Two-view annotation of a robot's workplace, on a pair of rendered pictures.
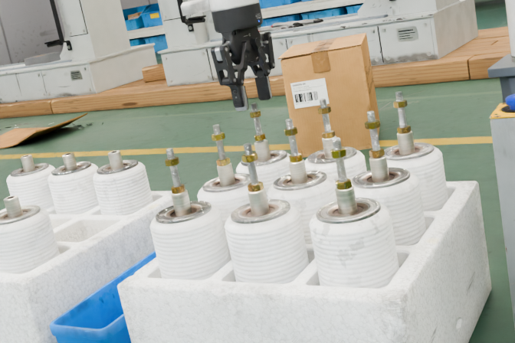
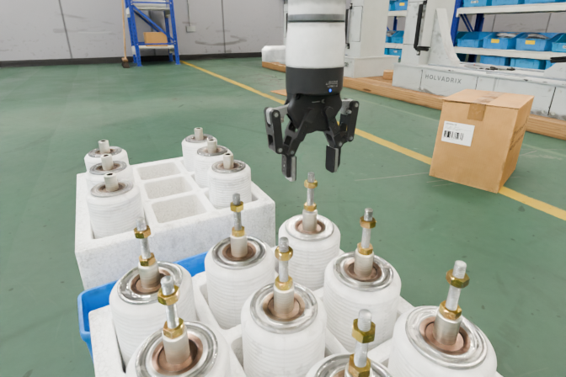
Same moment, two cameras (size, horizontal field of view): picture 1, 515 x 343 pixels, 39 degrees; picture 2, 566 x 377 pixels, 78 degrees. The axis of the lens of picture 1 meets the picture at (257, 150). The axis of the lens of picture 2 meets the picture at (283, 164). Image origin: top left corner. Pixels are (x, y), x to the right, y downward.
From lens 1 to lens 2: 72 cm
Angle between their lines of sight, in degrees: 28
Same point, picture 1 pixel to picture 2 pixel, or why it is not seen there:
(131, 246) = (203, 237)
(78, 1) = (360, 21)
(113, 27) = (376, 40)
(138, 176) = (235, 181)
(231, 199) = (221, 279)
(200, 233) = (136, 324)
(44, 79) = not seen: hidden behind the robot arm
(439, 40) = not seen: outside the picture
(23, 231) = (100, 207)
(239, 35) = (305, 100)
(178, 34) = (409, 55)
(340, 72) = (490, 125)
